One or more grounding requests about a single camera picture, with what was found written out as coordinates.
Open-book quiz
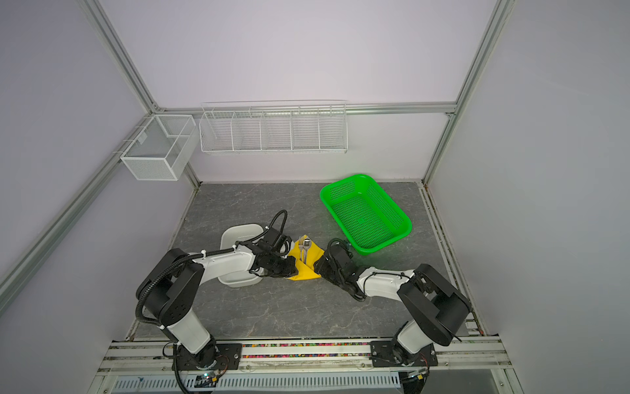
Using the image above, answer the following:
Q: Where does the yellow paper napkin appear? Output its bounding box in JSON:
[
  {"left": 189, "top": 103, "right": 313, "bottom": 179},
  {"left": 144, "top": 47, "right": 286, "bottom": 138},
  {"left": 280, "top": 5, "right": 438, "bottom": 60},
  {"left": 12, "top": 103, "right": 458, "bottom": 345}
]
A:
[{"left": 287, "top": 235, "right": 324, "bottom": 282}]

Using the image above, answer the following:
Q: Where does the silver fork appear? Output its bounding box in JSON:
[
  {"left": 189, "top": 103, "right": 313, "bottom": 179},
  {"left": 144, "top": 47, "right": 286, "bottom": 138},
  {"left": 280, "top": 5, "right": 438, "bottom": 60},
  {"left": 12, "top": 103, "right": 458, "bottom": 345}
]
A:
[{"left": 298, "top": 237, "right": 305, "bottom": 262}]

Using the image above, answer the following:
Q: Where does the silver spoon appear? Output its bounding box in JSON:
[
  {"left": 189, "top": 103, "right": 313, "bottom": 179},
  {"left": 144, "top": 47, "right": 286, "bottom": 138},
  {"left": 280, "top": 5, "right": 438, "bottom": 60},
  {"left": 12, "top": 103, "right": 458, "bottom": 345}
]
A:
[{"left": 301, "top": 237, "right": 312, "bottom": 264}]

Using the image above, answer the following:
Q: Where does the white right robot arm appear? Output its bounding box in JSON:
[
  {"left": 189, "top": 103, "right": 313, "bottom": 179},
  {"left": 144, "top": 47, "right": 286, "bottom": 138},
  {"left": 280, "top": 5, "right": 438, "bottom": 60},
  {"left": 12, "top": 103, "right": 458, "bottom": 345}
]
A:
[{"left": 313, "top": 239, "right": 473, "bottom": 355}]

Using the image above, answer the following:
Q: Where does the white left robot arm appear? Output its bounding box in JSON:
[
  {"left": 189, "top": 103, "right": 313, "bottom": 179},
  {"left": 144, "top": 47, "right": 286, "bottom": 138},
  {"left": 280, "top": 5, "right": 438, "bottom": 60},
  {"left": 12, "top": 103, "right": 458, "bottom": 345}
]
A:
[{"left": 135, "top": 209, "right": 299, "bottom": 356}]

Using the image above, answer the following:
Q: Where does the white plastic cutlery tray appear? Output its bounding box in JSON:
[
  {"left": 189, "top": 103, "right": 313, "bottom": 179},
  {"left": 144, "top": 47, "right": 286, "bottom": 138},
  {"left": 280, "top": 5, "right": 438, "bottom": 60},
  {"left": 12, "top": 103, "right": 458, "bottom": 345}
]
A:
[{"left": 216, "top": 223, "right": 266, "bottom": 289}]

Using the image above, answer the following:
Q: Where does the green plastic perforated basket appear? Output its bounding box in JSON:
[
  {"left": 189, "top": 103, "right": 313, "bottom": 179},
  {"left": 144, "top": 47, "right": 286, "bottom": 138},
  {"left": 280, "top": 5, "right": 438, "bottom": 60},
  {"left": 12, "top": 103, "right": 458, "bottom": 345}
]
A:
[{"left": 320, "top": 174, "right": 413, "bottom": 255}]

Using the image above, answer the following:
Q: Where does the small white mesh basket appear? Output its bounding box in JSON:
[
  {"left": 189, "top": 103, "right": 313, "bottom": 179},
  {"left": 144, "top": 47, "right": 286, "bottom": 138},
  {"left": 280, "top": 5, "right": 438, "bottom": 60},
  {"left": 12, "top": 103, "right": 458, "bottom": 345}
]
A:
[{"left": 121, "top": 114, "right": 200, "bottom": 182}]

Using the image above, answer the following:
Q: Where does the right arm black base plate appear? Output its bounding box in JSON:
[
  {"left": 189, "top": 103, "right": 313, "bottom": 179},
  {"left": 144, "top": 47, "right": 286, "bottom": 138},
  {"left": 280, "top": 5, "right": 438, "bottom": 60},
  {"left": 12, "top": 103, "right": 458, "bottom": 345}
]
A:
[{"left": 369, "top": 340, "right": 438, "bottom": 368}]

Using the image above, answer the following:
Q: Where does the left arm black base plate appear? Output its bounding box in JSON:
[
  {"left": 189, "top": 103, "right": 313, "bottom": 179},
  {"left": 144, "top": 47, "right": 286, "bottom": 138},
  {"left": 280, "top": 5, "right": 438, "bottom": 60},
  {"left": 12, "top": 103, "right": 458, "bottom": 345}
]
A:
[{"left": 174, "top": 342, "right": 243, "bottom": 371}]

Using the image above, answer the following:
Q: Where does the white slotted cable duct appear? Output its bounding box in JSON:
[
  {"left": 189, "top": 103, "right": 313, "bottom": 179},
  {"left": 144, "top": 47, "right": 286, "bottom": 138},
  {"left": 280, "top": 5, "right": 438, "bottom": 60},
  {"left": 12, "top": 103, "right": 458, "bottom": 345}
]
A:
[{"left": 112, "top": 372, "right": 402, "bottom": 393}]

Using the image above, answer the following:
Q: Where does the long white wire rack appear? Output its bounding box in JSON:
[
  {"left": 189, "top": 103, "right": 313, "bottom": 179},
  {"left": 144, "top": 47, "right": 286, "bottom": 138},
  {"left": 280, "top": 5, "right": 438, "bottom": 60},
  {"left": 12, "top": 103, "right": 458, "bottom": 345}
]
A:
[{"left": 199, "top": 100, "right": 349, "bottom": 154}]

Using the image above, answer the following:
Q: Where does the aluminium enclosure frame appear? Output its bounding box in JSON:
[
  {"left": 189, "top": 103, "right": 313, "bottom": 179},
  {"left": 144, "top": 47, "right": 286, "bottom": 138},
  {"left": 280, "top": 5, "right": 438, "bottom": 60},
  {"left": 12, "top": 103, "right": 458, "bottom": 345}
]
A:
[{"left": 1, "top": 1, "right": 496, "bottom": 393}]

